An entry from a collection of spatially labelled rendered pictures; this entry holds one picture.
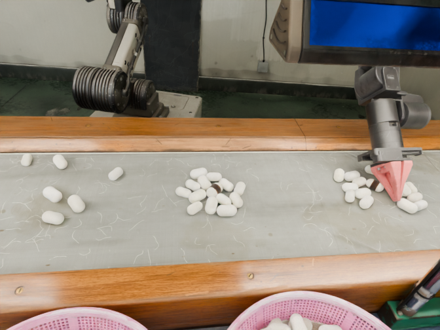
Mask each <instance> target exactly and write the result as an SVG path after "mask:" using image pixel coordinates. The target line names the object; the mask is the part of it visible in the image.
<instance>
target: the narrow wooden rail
mask: <svg viewBox="0 0 440 330"><path fill-rule="evenodd" d="M439 259H440V249H427V250H416V251H394V252H382V253H360V254H347V255H326V256H313V257H292V258H279V259H257V260H245V261H223V262H211V263H189V264H178V265H155V266H133V267H121V268H99V269H87V270H65V271H53V272H30V273H19V274H0V330H7V329H9V328H10V327H12V326H14V325H16V324H18V323H21V322H23V321H25V320H28V319H30V318H33V317H35V316H38V315H41V314H44V313H47V312H51V311H55V310H60V309H64V308H75V307H95V308H104V309H108V310H112V311H115V312H119V313H121V314H124V315H126V316H128V317H130V318H132V319H133V320H136V321H137V322H139V323H140V324H142V325H143V326H144V327H145V328H147V329H148V330H186V329H200V328H208V327H222V326H230V325H231V324H232V323H233V321H234V320H235V319H236V318H237V317H238V316H239V315H240V314H241V313H242V312H243V311H245V310H246V309H247V308H249V307H250V306H251V305H253V304H255V303H256V302H258V301H260V300H262V299H264V298H266V297H269V296H272V295H275V294H279V293H284V292H289V291H313V292H318V293H324V294H327V295H331V296H334V297H338V298H340V299H343V300H345V301H348V302H349V303H352V304H354V305H356V306H358V307H360V308H362V309H363V310H365V311H367V312H368V313H370V314H371V313H377V312H378V311H379V310H380V309H381V308H382V306H383V305H384V304H385V303H386V301H398V300H402V299H403V298H404V297H405V296H406V294H407V293H408V292H409V291H410V290H411V289H412V288H413V287H414V284H415V285H416V284H417V281H420V279H421V278H422V277H423V276H424V275H425V274H426V273H427V271H428V270H429V269H430V268H431V267H432V266H433V265H434V264H435V263H436V262H437V261H438V260H439Z"/></svg>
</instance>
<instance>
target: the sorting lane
mask: <svg viewBox="0 0 440 330"><path fill-rule="evenodd" d="M366 152H367V151H262V152H159V153H0V274H19V273H30V272H53V271H65V270H87V269H99V268H121V267H133V266H155V265H178V264H189V263H211V262H223V261H245V260H257V259H279V258H292V257H313V256H326V255H347V254H360V253H382V252H394V251H416V250H427V249H440V151H422V152H423V155H419V156H414V155H407V158H412V163H413V165H412V168H411V170H410V172H409V175H408V178H407V180H406V182H411V183H412V184H413V185H414V186H415V187H416V188H417V190H418V193H420V194H422V200H425V201H426V202H427V203H428V206H427V208H425V209H423V210H420V211H417V212H416V213H409V212H407V211H405V210H402V209H401V208H399V207H398V206H397V201H396V202H394V201H393V200H392V199H391V197H390V195H389V194H388V192H387V191H386V189H385V188H384V189H383V190H382V191H380V192H376V191H374V190H372V189H370V188H368V186H366V184H365V185H364V186H361V187H358V189H362V188H368V189H370V191H371V196H372V197H373V199H374V202H373V204H372V205H371V206H370V207H369V208H367V209H363V208H361V207H360V205H359V202H360V200H361V199H362V198H356V197H355V199H354V201H353V202H347V201H346V200H345V196H346V192H345V191H343V189H342V185H343V184H344V183H352V181H346V180H345V179H343V180H342V181H341V182H336V181H335V180H334V178H333V177H334V173H335V170H336V169H339V168H340V169H342V170H344V174H345V173H346V172H351V171H357V172H359V174H360V177H364V178H365V179H366V181H367V180H368V179H374V180H377V181H379V180H378V179H377V178H376V177H375V176H374V175H373V174H368V173H367V172H366V171H365V167H366V166H368V165H372V164H375V163H373V161H361V162H358V158H357V156H358V155H360V154H363V153H366ZM25 154H30V155H31V156H32V157H33V159H32V161H31V164H30V165H29V166H23V165H22V164H21V160H22V157H23V156H24V155H25ZM55 155H62V156H63V157H64V158H65V160H66V161H67V167H66V168H64V169H59V168H57V166H56V165H55V163H54V162H53V157H54V156H55ZM117 167H119V168H122V170H123V174H122V175H121V176H120V177H118V178H117V179H116V180H114V181H113V180H110V179H109V176H108V175H109V173H110V172H111V171H113V170H114V169H115V168H117ZM198 168H205V169H206V170H207V172H208V173H210V172H215V173H220V174H221V176H222V179H223V178H225V179H227V180H228V181H229V182H231V183H232V184H233V185H234V188H233V190H232V191H231V192H227V191H226V190H225V189H223V190H222V191H221V193H222V194H224V195H225V196H227V197H228V198H229V196H230V194H231V193H233V192H234V189H235V187H236V184H237V183H238V182H240V181H241V182H244V183H245V185H246V187H245V189H244V193H243V194H242V195H241V196H240V198H241V199H242V200H243V205H242V207H240V208H236V209H237V212H236V214H235V215H233V216H220V215H218V214H217V210H216V212H215V213H214V214H208V213H206V211H205V206H206V201H207V199H208V198H209V197H208V196H207V195H206V197H205V199H203V200H201V201H199V202H201V203H202V209H201V210H200V211H198V212H197V213H195V214H194V215H190V214H188V212H187V208H188V206H190V205H191V204H192V203H191V202H190V201H189V198H184V197H182V196H178V195H176V193H175V190H176V189H177V188H178V187H183V188H185V189H189V188H187V187H186V186H185V182H186V181H187V180H188V179H192V178H191V176H190V172H191V171H192V170H194V169H198ZM192 180H193V181H195V182H198V179H192ZM46 187H54V188H55V189H56V190H58V191H60V192H61V193H62V199H61V200H60V201H59V202H51V201H50V200H49V199H47V198H46V197H44V196H43V190H44V189H45V188H46ZM189 190H190V191H191V193H193V192H194V191H193V190H191V189H189ZM74 194H76V195H78V196H80V198H81V200H82V201H83V202H84V204H85V209H84V210H83V211H82V212H79V213H77V212H74V211H73V210H72V209H71V207H70V205H69V204H68V202H67V200H68V198H69V197H70V196H71V195H74ZM46 211H54V212H58V213H61V214H62V215H63V216H64V221H63V222H62V223H61V224H59V225H55V224H52V223H45V222H44V221H43V220H42V215H43V214H44V212H46Z"/></svg>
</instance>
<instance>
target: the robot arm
mask: <svg viewBox="0 0 440 330"><path fill-rule="evenodd" d="M399 70H400V67H375V66H358V69H357V70H356V71H355V77H354V90H355V93H356V99H357V100H358V104H359V105H363V106H365V111H366V115H367V123H368V127H369V135H370V140H371V147H372V150H370V151H367V152H366V153H363V154H360V155H358V156H357V161H358V162H361V161H373V163H375V164H372V165H370V167H371V172H372V173H373V174H374V176H375V177H376V178H377V179H378V180H379V181H380V182H381V184H382V185H383V186H384V188H385V189H386V191H387V192H388V194H389V195H390V197H391V199H392V200H393V201H394V202H396V201H400V200H401V196H402V193H403V188H404V185H405V182H406V180H407V178H408V175H409V172H410V170H411V168H412V166H413V161H412V158H407V155H414V156H419V155H423V152H422V148H421V147H404V144H403V138H402V134H401V129H415V130H419V129H422V128H424V127H425V126H426V125H427V124H428V123H429V121H430V119H431V110H430V108H429V106H428V105H426V104H425V103H424V100H423V98H422V96H419V95H414V94H408V93H407V91H401V88H400V84H399Z"/></svg>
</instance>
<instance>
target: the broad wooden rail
mask: <svg viewBox="0 0 440 330"><path fill-rule="evenodd" d="M401 134H402V138H403V144H404V147H421V148H422V150H423V151H440V120H430V121H429V123H428V124H427V125H426V126H425V127H424V128H422V129H419V130H415V129H401ZM370 150H372V147H371V140H370V135H369V127H368V123H367V119H228V118H157V117H148V118H141V117H17V116H0V153H159V152H262V151H370Z"/></svg>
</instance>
